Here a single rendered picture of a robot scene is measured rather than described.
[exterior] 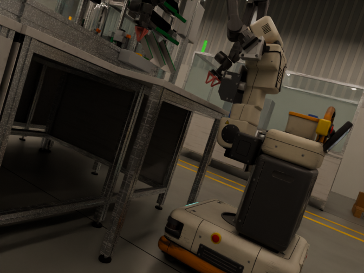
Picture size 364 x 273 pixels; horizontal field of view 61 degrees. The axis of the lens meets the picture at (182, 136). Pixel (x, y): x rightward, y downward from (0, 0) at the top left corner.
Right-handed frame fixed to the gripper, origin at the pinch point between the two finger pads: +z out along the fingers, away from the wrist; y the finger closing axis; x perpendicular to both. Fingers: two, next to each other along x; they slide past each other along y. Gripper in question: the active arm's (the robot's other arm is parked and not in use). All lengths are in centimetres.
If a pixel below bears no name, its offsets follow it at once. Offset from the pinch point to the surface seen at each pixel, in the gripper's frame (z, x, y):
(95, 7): -31, -91, -54
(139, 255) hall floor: 107, 42, 7
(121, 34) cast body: -0.2, -10.1, 2.6
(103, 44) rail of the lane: 12.2, 4.8, 31.3
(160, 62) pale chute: 3.9, -2.2, -32.4
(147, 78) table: 21.9, 31.2, 28.6
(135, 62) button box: 14.5, 12.7, 14.2
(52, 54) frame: 25, 11, 62
